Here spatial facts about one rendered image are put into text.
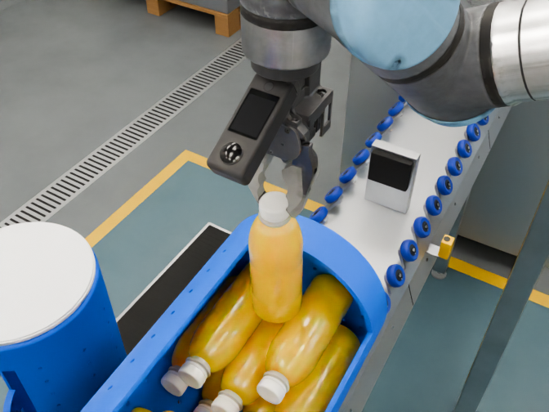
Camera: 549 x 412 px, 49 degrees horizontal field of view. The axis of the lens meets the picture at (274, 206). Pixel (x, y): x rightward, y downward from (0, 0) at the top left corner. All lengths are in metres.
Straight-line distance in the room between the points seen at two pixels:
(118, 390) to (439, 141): 1.08
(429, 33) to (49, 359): 0.86
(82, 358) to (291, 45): 0.77
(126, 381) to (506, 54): 0.55
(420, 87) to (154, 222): 2.21
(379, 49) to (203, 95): 2.98
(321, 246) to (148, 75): 2.85
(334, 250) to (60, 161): 2.36
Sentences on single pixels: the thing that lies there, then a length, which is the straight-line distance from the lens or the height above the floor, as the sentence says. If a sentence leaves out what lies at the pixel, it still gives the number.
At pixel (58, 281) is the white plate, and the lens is 1.14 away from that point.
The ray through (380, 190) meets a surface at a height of 0.97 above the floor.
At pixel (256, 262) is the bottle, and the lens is 0.79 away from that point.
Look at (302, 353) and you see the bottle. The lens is 0.87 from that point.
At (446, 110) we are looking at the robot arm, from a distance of 0.59.
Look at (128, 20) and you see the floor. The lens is 4.25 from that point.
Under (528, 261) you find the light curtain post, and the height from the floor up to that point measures 0.79.
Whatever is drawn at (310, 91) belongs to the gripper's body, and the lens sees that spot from 0.68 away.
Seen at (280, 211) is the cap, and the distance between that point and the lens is 0.73.
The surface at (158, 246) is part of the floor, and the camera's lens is 2.58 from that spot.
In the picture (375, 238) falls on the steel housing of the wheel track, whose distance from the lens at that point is 1.31.
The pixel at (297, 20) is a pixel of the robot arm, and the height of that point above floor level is 1.61.
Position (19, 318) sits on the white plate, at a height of 1.04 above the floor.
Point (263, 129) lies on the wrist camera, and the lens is 0.61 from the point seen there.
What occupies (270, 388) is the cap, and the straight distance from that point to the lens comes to 0.85.
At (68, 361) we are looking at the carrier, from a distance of 1.17.
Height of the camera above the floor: 1.87
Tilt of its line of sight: 44 degrees down
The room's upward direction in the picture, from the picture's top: straight up
